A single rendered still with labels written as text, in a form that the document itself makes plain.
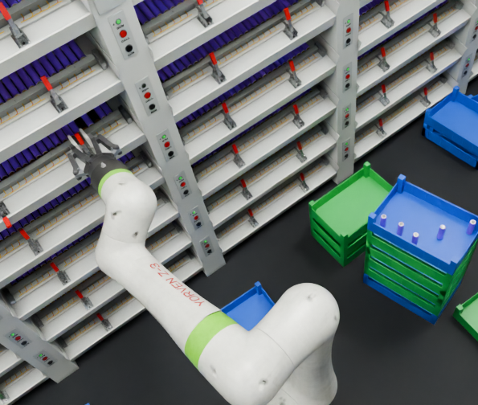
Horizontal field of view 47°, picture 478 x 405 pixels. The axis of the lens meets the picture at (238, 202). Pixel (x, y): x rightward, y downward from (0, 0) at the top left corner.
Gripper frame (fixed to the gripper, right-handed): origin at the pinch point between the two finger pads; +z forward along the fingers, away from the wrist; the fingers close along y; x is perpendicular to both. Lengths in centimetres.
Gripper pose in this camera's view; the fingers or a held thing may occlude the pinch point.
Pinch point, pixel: (80, 141)
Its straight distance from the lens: 152.5
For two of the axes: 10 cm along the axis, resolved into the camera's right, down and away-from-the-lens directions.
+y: 8.0, -5.5, 2.3
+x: -2.7, -6.8, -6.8
